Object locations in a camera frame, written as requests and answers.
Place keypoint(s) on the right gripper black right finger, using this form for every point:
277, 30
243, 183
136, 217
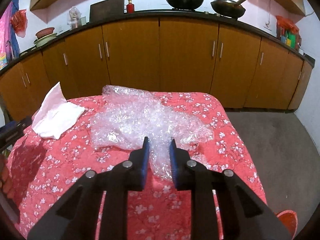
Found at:
222, 197

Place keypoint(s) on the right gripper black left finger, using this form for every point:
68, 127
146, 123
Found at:
96, 199

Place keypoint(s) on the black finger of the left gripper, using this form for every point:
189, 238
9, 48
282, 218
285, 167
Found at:
24, 123

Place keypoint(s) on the white paper sheet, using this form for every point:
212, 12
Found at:
56, 115

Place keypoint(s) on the clear bubble wrap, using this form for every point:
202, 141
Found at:
131, 115

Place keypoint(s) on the black kitchen countertop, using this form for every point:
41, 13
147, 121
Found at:
158, 14

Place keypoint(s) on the person's left hand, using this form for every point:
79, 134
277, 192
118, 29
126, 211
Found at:
6, 180

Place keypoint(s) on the colourful box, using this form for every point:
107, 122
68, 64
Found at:
3, 60

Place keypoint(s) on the pink blue curtain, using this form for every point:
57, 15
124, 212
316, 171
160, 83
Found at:
9, 44

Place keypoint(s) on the green basin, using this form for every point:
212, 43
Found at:
41, 41

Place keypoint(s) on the pink basin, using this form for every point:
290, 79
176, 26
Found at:
44, 32

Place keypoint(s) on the hanging red plastic bag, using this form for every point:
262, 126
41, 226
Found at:
19, 22

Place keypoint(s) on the clear wrapped jar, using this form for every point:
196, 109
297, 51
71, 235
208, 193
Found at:
74, 18

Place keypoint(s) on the lower wooden cabinets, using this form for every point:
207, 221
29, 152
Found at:
161, 54

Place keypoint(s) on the dark cutting board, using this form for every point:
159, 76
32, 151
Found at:
105, 9

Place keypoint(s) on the red bottle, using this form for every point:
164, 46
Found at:
130, 7

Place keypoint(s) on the red bag over containers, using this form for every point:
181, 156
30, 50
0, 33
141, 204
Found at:
287, 24

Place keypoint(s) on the black lidded wok right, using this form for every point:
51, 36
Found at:
229, 8

